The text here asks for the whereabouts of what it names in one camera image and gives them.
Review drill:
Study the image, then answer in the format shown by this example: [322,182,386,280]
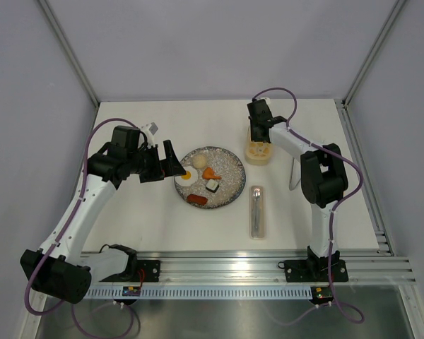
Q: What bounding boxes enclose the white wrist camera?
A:
[140,122,158,148]
[259,97,271,105]

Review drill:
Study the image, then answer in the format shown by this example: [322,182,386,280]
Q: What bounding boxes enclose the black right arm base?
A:
[277,247,349,283]

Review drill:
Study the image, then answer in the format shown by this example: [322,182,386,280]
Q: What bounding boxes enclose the white steamed bun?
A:
[192,154,208,170]

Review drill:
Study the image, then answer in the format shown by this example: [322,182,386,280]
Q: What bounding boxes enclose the aluminium rail frame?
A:
[78,98,417,287]

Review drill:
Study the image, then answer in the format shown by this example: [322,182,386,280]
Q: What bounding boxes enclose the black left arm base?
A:
[99,244,161,283]

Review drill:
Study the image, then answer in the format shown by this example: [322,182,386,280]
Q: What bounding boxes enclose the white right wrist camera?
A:
[259,97,271,105]

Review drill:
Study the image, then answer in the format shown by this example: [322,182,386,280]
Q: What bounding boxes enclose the beige patterned lunch box lid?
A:
[245,141,273,160]

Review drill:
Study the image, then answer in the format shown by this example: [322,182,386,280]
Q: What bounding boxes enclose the sushi roll white centre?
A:
[206,179,220,193]

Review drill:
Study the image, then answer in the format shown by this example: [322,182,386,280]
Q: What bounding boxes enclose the orange chicken drumstick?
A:
[202,167,221,180]

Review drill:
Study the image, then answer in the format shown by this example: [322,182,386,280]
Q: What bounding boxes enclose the white slotted cable duct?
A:
[84,285,312,301]

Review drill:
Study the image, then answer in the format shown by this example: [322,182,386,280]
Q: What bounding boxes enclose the beige lunch box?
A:
[245,128,273,166]

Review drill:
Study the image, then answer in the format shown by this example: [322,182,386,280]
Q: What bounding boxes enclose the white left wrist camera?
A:
[140,122,158,148]

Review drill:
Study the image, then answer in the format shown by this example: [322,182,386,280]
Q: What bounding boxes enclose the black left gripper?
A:
[127,140,185,183]

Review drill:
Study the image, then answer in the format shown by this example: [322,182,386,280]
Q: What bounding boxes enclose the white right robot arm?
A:
[247,99,348,283]

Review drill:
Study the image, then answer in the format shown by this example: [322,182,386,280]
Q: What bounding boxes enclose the clear cutlery case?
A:
[249,186,266,239]

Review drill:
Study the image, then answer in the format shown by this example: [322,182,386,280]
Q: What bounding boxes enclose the fried egg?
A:
[175,167,198,187]

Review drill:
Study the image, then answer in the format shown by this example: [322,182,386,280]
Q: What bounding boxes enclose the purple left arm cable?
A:
[23,117,142,337]

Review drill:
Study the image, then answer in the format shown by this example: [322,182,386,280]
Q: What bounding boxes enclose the speckled ceramic plate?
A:
[175,146,247,209]

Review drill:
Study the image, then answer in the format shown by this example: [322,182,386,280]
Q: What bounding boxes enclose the red bacon strip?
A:
[187,194,208,206]

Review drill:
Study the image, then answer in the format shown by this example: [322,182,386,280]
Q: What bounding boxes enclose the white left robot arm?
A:
[20,126,186,304]

